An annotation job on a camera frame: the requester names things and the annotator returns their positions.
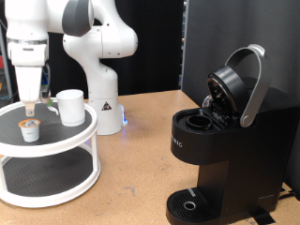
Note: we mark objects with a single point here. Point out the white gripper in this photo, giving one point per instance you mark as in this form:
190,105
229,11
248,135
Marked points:
28,81

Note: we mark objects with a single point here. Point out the orange-rimmed coffee pod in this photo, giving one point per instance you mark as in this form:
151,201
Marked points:
30,132

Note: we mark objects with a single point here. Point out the white mug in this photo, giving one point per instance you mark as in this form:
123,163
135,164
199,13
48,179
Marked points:
72,108

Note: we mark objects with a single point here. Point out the black Keurig coffee machine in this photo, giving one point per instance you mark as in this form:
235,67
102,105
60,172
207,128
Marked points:
250,150

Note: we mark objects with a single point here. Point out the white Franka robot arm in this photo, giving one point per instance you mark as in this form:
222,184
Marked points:
103,78

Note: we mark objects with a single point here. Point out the white two-tier turntable stand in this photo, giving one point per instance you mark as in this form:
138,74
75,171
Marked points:
47,146

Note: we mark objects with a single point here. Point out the black backdrop curtain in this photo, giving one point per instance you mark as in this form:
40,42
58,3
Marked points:
156,47

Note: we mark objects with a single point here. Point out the dark grey backdrop panel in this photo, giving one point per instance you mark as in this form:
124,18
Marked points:
225,28

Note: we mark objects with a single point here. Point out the black tape strip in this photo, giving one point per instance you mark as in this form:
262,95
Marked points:
264,217

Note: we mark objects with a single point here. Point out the grey metal frame post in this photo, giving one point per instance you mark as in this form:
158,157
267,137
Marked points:
7,75

